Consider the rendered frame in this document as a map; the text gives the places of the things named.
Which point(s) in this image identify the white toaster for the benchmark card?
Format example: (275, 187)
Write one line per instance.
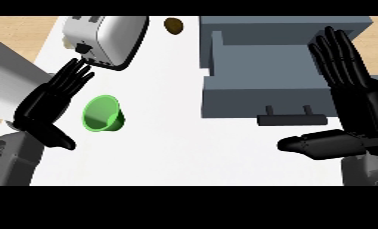
(111, 38)

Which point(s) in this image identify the brown potato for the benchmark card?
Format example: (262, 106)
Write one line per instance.
(173, 25)

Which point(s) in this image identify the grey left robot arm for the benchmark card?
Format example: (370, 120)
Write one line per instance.
(18, 159)

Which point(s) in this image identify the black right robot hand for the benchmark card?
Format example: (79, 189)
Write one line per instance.
(352, 106)

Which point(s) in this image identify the grey open drawer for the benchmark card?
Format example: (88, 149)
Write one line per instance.
(261, 83)

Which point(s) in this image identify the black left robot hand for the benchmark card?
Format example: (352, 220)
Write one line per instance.
(44, 103)

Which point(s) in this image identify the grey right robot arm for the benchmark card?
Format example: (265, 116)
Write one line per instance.
(361, 169)

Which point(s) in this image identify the grey cabinet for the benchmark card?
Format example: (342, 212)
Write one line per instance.
(283, 28)

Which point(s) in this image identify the green cup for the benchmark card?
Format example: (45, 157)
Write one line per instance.
(103, 113)

